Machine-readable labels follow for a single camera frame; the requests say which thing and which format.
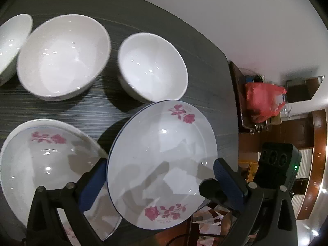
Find red plastic bag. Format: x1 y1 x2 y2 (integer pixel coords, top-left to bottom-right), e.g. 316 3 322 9
245 82 287 123

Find dark wooden side cabinet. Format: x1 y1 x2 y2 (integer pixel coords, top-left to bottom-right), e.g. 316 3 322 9
229 61 272 134

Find white rose print plate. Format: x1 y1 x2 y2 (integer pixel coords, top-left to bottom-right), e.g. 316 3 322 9
106 100 218 230
0 118 123 241

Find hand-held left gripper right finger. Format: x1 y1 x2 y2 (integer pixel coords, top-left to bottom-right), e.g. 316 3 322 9
213 157 299 246

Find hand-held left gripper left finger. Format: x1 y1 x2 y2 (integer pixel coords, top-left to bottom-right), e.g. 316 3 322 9
26 157 108 246

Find large white floral bowl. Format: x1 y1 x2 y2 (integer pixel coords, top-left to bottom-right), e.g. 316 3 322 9
17 14 111 101

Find small white ceramic bowl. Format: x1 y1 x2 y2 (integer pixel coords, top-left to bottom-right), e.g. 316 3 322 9
118 32 189 103

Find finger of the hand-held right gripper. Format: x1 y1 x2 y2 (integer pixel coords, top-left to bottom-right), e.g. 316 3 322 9
199 177 243 214

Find white slatted panel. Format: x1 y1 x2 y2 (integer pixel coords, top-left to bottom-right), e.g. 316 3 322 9
292 148 314 219

